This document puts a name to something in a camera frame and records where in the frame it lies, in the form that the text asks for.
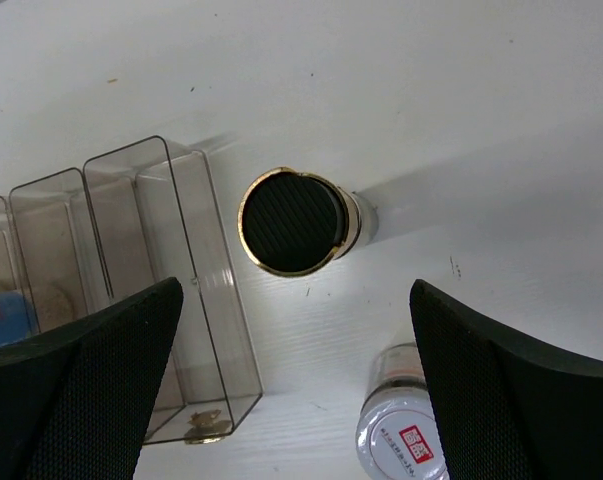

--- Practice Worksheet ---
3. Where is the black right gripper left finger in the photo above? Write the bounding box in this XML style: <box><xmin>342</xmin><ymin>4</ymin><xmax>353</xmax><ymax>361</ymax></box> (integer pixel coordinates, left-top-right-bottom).
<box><xmin>0</xmin><ymin>278</ymin><xmax>183</xmax><ymax>479</ymax></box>

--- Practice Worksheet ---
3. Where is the yellow cap spice bottle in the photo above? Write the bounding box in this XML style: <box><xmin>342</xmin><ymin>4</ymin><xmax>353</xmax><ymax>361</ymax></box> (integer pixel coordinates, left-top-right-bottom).
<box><xmin>32</xmin><ymin>285</ymin><xmax>75</xmax><ymax>332</ymax></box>

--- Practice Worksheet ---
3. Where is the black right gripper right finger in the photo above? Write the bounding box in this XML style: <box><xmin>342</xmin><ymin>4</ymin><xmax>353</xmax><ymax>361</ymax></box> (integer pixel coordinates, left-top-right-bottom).
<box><xmin>410</xmin><ymin>280</ymin><xmax>603</xmax><ymax>479</ymax></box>

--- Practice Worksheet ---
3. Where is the white cap red logo jar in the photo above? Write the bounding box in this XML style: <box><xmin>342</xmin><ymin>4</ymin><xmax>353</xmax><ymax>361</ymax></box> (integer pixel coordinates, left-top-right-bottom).
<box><xmin>355</xmin><ymin>342</ymin><xmax>450</xmax><ymax>480</ymax></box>

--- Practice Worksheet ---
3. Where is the black gold cap spice bottle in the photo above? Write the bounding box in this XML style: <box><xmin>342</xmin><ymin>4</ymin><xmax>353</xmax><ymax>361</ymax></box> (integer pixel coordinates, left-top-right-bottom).
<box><xmin>237</xmin><ymin>167</ymin><xmax>379</xmax><ymax>278</ymax></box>

